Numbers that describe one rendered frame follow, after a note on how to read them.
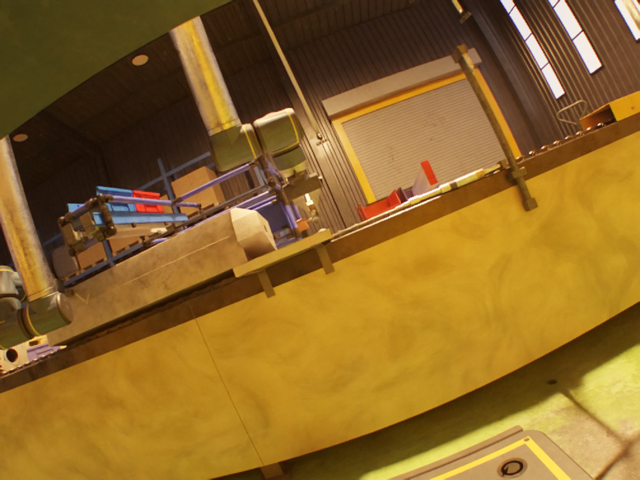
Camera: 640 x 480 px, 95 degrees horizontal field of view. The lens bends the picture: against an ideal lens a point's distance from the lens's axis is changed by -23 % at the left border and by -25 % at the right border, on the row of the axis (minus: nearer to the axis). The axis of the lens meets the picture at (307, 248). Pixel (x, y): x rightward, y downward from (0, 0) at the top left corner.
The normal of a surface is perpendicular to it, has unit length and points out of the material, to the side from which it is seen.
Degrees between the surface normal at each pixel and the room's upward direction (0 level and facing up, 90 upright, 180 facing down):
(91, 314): 80
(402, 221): 90
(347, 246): 90
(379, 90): 90
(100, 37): 180
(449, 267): 90
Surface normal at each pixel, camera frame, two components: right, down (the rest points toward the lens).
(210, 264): -0.15, -0.17
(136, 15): 0.38, 0.92
